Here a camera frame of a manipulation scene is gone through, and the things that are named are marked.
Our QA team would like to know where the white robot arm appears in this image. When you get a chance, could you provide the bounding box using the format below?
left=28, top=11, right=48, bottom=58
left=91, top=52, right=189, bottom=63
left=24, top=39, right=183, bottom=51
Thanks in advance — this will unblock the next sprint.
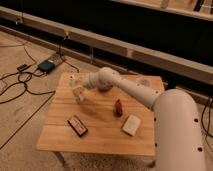
left=73, top=67, right=207, bottom=171

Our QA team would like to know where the wooden table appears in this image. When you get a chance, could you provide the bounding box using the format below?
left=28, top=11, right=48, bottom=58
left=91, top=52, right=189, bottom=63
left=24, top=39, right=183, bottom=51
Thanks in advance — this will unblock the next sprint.
left=37, top=73, right=155, bottom=158

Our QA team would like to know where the dark red bowl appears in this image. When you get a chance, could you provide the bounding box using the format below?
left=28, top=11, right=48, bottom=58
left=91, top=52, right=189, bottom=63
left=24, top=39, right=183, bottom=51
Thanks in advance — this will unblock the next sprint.
left=98, top=85, right=113, bottom=92

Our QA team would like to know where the red and black box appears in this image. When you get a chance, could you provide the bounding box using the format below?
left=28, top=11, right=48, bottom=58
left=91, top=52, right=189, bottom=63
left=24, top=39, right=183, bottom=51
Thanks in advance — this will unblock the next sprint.
left=68, top=115, right=88, bottom=137

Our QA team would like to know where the dark blue electronic box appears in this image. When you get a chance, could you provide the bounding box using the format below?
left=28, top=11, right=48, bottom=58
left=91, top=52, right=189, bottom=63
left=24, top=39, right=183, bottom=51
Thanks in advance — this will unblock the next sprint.
left=38, top=60, right=55, bottom=73

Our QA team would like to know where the small brown figurine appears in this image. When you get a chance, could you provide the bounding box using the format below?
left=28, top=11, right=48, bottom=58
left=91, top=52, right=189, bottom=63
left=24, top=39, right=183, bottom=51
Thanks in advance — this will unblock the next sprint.
left=114, top=99, right=123, bottom=117

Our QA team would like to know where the small black adapter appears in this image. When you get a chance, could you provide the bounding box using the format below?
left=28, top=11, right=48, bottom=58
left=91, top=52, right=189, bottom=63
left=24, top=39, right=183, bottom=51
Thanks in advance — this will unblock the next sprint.
left=17, top=64, right=31, bottom=72

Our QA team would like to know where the beige sponge block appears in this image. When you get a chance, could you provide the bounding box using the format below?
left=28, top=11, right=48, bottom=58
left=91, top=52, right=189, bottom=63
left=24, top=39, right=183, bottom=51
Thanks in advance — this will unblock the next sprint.
left=122, top=115, right=141, bottom=136

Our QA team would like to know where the long wooden beam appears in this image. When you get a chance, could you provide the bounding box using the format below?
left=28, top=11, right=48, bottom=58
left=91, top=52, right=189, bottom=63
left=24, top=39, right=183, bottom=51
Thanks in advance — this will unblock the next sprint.
left=0, top=6, right=213, bottom=85

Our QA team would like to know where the black floor cable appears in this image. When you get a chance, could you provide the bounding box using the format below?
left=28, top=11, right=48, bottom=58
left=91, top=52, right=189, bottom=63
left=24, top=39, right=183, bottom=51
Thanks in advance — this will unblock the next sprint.
left=0, top=68, right=56, bottom=105

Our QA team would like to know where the black cable at right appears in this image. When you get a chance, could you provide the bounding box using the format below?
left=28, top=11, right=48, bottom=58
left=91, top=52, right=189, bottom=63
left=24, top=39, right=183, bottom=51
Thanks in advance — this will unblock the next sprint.
left=200, top=96, right=213, bottom=139

